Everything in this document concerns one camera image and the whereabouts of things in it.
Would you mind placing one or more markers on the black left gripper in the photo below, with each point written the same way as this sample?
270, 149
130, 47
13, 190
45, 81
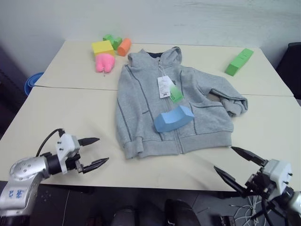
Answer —
73, 164

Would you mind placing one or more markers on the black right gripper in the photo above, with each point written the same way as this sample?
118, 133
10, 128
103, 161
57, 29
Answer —
259, 184

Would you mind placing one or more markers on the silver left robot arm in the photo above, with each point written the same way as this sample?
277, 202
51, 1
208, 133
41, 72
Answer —
22, 171

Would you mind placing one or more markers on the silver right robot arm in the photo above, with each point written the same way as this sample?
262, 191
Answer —
294, 204

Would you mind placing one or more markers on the grey zip hoodie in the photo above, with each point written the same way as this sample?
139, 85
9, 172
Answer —
138, 99

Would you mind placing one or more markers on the dark rounded shape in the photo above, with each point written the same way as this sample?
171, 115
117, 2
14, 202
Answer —
125, 216
181, 213

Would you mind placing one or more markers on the blue curved foam block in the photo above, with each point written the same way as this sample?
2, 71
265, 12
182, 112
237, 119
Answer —
172, 118

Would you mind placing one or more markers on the pink foam toy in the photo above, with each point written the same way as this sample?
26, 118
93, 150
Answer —
104, 63

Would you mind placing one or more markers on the blue round bucket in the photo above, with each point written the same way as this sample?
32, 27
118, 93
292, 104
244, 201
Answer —
31, 81

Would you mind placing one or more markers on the white paper hang tag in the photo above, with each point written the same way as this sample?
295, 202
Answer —
163, 86

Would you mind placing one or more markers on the green hang tag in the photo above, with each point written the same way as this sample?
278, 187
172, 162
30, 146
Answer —
176, 94

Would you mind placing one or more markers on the yellow foam cube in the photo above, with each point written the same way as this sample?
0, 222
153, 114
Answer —
102, 48

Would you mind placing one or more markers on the long green foam block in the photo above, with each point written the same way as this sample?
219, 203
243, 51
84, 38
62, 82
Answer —
238, 62

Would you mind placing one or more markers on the orange foam cylinder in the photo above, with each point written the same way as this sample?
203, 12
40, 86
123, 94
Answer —
124, 47

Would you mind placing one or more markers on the green notched foam block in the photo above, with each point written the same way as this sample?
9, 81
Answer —
116, 42

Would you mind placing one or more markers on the black chair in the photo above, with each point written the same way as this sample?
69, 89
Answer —
290, 63

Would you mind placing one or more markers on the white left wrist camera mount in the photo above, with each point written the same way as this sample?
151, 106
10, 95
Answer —
67, 143

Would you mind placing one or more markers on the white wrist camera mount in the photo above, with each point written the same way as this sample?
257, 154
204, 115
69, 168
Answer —
278, 173
67, 143

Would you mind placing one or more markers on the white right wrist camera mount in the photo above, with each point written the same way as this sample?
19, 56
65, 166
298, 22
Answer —
278, 173

